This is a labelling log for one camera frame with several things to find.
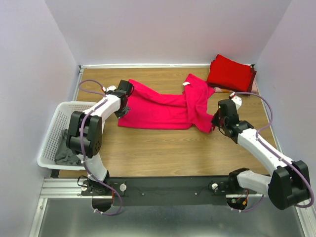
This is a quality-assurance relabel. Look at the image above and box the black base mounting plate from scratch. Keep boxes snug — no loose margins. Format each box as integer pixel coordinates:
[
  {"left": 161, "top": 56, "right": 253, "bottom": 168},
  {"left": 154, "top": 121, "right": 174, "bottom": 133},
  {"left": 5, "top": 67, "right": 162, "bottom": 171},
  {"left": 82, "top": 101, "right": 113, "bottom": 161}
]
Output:
[{"left": 78, "top": 175, "right": 255, "bottom": 210}]

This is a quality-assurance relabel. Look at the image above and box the aluminium frame rail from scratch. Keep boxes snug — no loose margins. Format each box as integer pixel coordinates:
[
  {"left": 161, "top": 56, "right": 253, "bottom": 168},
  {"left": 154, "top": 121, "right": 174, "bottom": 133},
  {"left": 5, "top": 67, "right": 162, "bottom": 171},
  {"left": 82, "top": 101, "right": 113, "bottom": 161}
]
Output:
[{"left": 39, "top": 177, "right": 84, "bottom": 198}]

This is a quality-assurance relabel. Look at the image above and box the grey t shirt in basket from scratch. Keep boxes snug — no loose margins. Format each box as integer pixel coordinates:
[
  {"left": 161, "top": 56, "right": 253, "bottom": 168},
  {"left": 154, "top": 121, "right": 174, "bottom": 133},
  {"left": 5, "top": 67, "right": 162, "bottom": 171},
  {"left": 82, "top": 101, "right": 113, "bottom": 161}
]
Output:
[{"left": 55, "top": 129, "right": 81, "bottom": 166}]

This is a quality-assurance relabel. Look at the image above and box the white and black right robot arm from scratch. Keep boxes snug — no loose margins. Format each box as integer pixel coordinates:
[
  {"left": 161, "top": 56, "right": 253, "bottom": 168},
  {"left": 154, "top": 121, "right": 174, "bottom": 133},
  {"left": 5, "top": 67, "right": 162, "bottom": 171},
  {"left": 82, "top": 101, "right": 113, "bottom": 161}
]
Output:
[{"left": 212, "top": 96, "right": 315, "bottom": 210}]

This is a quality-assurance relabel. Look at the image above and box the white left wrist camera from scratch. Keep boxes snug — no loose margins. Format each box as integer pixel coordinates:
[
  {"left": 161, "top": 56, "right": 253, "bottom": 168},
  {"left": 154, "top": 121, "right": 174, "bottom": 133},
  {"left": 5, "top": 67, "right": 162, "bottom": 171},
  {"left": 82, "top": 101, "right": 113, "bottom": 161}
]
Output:
[{"left": 102, "top": 85, "right": 117, "bottom": 94}]

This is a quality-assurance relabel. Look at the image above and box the white plastic laundry basket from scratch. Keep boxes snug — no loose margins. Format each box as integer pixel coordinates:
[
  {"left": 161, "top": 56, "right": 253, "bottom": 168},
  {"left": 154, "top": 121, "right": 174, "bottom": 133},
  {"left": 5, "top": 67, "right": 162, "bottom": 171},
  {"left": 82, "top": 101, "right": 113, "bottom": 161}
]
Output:
[{"left": 37, "top": 101, "right": 95, "bottom": 171}]

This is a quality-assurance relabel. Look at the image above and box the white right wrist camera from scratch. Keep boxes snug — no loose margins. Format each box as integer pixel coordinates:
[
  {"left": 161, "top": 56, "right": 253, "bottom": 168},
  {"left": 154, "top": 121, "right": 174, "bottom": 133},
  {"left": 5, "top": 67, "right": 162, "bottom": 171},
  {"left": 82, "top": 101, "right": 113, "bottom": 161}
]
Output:
[{"left": 229, "top": 92, "right": 242, "bottom": 111}]

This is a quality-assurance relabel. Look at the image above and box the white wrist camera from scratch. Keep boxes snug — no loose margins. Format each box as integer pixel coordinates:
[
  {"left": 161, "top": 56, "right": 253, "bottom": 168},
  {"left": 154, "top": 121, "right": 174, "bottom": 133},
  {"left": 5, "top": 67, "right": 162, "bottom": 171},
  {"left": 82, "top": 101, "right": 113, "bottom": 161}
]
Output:
[
  {"left": 102, "top": 85, "right": 117, "bottom": 94},
  {"left": 229, "top": 92, "right": 242, "bottom": 111}
]

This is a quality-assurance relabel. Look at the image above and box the folded light pink t shirt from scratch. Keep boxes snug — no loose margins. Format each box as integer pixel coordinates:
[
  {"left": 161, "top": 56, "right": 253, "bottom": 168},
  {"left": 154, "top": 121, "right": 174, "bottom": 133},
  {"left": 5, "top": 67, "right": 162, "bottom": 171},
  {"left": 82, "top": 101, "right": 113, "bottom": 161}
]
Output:
[{"left": 212, "top": 81, "right": 258, "bottom": 94}]

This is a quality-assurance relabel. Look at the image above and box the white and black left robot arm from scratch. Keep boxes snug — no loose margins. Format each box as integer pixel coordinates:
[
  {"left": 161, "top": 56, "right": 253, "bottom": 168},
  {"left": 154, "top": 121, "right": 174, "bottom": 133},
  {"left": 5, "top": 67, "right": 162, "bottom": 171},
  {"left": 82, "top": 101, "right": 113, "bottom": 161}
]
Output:
[{"left": 66, "top": 79, "right": 134, "bottom": 195}]

